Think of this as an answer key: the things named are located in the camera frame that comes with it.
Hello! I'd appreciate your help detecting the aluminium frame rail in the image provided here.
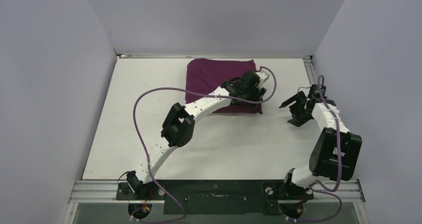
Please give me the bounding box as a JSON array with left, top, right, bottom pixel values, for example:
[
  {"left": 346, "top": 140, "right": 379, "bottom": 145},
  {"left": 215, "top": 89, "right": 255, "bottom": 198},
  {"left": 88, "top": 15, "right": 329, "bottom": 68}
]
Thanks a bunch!
[{"left": 68, "top": 179, "right": 366, "bottom": 204}]

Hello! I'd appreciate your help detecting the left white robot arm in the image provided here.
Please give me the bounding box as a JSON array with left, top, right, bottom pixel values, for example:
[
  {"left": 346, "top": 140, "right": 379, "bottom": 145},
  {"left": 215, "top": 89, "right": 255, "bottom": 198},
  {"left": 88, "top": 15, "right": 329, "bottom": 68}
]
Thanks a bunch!
[{"left": 125, "top": 67, "right": 276, "bottom": 199}]

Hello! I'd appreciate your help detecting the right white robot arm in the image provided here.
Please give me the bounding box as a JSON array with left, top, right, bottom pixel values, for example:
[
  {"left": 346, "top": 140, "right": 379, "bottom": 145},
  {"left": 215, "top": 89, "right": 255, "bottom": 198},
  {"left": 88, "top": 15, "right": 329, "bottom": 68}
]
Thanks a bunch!
[{"left": 280, "top": 85, "right": 362, "bottom": 199}]

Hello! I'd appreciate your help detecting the purple cloth wrap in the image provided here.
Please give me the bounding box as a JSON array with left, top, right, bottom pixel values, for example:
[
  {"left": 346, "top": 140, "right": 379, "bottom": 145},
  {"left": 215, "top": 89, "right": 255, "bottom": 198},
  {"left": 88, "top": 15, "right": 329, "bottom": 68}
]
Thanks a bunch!
[{"left": 185, "top": 59, "right": 263, "bottom": 114}]

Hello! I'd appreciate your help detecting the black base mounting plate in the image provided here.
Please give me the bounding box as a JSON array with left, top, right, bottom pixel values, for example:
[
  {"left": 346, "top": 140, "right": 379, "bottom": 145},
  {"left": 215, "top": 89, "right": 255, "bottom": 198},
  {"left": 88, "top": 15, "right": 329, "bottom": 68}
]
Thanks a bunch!
[{"left": 115, "top": 180, "right": 314, "bottom": 215}]

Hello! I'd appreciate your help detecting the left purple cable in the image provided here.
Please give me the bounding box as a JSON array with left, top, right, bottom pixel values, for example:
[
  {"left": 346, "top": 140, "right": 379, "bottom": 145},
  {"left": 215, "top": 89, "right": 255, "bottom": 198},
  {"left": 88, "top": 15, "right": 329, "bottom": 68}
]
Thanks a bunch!
[{"left": 131, "top": 66, "right": 277, "bottom": 224}]

